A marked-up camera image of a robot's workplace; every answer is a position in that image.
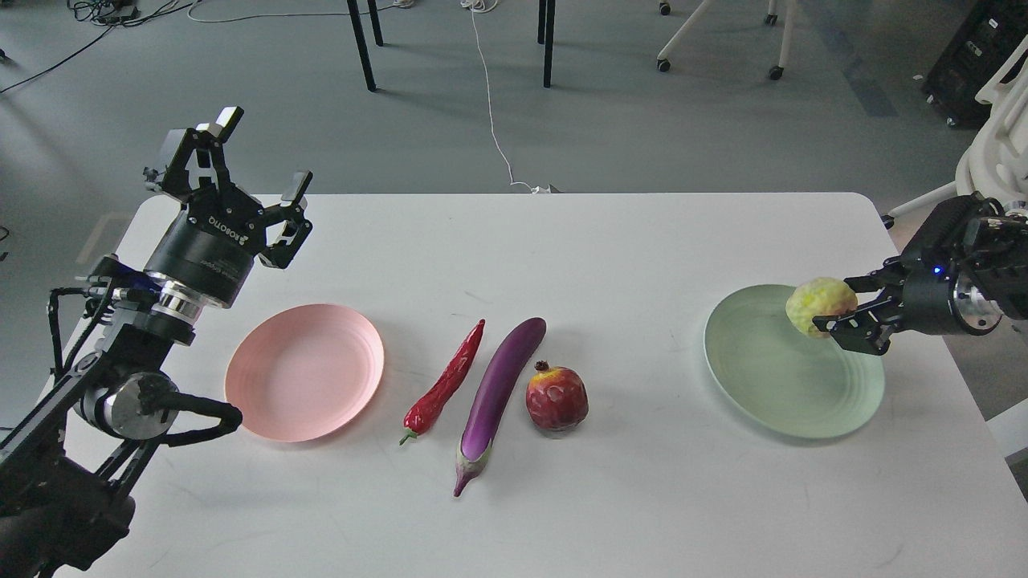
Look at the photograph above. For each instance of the black table leg left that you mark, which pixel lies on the black table leg left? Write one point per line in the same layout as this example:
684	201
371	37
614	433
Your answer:
361	39

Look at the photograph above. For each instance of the white office chair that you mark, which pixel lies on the white office chair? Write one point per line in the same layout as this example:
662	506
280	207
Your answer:
995	164

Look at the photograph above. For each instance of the yellow-green custard apple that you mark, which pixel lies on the yellow-green custard apple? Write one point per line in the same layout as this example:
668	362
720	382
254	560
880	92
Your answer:
820	297

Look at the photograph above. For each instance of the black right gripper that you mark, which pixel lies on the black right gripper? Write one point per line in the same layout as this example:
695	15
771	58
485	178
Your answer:
933	300

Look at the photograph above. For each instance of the red pomegranate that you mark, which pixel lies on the red pomegranate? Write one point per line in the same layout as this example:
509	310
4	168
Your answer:
556	398

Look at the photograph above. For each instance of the green plate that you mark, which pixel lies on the green plate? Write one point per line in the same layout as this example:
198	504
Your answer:
790	384

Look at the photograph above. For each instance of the red chili pepper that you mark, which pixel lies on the red chili pepper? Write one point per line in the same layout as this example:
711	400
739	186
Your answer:
424	413

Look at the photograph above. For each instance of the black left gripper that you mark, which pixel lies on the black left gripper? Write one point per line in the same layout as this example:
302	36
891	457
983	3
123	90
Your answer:
209	248

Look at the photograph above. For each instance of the purple eggplant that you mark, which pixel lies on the purple eggplant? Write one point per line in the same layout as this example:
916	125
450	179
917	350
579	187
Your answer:
493	394

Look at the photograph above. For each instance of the pink plate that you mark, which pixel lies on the pink plate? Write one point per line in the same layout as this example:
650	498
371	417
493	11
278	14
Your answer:
306	372

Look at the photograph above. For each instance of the black table leg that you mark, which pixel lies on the black table leg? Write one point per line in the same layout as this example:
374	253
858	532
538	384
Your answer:
361	39
545	33

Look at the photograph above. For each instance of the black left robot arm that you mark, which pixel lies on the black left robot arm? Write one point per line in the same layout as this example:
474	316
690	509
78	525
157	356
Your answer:
68	469

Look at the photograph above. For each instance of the black equipment case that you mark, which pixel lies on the black equipment case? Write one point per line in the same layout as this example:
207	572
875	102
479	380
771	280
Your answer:
982	43

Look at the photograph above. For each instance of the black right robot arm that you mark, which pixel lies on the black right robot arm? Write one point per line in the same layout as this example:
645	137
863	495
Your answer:
963	271

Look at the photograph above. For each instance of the black table leg right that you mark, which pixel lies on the black table leg right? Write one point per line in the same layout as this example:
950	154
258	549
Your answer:
545	33

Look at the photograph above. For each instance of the white chair base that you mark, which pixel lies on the white chair base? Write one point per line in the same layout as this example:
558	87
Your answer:
777	13

